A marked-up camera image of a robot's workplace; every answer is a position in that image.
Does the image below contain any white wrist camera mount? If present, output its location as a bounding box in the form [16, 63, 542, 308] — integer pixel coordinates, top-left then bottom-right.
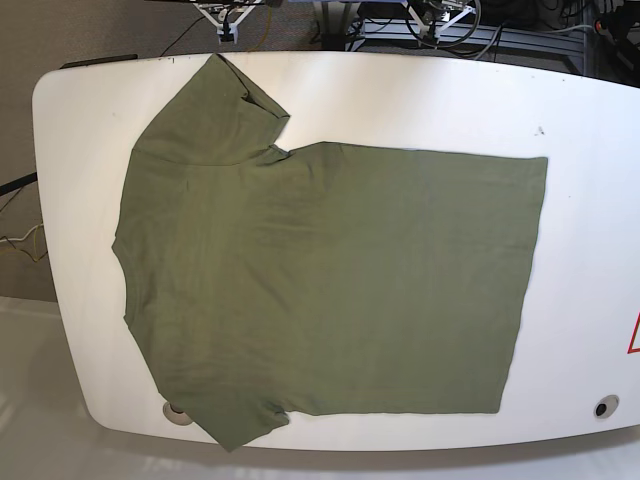
[403, 1, 482, 49]
[191, 1, 265, 44]

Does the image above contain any right table cable grommet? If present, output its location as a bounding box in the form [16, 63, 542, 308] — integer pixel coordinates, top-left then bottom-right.
[594, 395, 620, 420]

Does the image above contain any red triangle sticker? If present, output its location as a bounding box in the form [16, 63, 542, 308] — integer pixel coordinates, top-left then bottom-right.
[627, 315, 640, 354]

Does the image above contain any aluminium frame rail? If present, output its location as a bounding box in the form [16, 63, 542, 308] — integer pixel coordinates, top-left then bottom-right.
[354, 19, 595, 76]

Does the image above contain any left table cable grommet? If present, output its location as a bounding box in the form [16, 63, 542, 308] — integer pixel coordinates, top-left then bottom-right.
[162, 402, 193, 426]

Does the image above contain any yellow cable on floor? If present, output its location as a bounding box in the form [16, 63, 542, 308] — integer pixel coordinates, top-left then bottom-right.
[249, 0, 274, 54]

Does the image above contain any table cable grommet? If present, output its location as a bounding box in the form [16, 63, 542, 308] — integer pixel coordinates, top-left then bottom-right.
[162, 402, 193, 426]
[594, 395, 620, 420]

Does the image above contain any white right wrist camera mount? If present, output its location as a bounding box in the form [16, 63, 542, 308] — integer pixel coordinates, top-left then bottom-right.
[191, 1, 265, 44]

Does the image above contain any olive green T-shirt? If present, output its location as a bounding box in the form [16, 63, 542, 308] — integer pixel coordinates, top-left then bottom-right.
[112, 55, 548, 451]

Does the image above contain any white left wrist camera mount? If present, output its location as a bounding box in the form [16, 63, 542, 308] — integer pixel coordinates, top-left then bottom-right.
[403, 1, 482, 49]

